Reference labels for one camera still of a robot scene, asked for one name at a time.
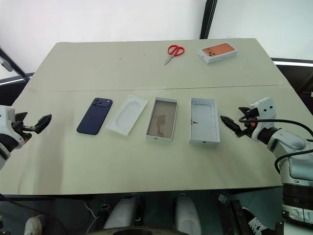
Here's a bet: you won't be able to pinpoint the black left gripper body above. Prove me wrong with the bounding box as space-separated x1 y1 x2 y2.
11 119 35 145

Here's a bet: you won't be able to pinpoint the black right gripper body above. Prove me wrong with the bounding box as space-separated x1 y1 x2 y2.
238 110 259 138

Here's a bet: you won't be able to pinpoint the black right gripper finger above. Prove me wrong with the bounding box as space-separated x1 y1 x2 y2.
220 115 243 138
238 106 254 116

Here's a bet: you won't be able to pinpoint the dark blue smartphone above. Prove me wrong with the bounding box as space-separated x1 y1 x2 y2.
76 97 113 135

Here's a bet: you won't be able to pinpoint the white phone box base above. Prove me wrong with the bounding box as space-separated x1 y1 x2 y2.
145 96 178 144

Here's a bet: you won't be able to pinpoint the white moulded tray insert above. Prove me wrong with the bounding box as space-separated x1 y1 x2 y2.
105 94 149 137

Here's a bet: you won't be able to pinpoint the orange print phone box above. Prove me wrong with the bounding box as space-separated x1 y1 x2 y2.
197 43 239 65

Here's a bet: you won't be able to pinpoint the grey slanted metal bar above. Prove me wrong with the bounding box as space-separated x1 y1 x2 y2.
0 46 26 76

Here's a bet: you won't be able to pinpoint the black and white sneaker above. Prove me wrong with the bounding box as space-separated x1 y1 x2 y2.
241 207 268 233

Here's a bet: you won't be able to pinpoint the white shoe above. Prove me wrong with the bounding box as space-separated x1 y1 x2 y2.
23 214 46 235

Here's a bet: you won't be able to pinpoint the white rounded robot leg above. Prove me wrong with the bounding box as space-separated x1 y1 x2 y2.
175 194 210 233
104 195 139 231

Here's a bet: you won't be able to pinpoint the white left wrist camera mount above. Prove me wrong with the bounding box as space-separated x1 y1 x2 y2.
0 105 23 150

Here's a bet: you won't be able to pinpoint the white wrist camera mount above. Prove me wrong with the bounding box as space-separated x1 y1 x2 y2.
250 97 279 141
0 105 23 150

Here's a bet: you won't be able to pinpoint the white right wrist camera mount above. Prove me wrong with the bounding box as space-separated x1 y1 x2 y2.
250 97 279 141

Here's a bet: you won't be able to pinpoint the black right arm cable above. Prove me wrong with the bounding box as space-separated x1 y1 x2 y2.
238 117 313 175

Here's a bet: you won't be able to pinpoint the dark rail with light strip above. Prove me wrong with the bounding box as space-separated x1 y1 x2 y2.
270 57 313 66
0 72 35 86

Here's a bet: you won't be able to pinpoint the metal table bracket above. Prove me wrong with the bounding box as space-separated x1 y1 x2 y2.
218 193 233 209

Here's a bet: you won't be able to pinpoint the red handled scissors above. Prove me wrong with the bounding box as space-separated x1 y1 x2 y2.
164 44 185 66

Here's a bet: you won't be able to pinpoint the black frame post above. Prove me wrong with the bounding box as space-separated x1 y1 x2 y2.
199 0 218 39

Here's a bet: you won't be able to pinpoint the thin white cable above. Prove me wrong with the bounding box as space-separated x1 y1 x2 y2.
84 200 98 219

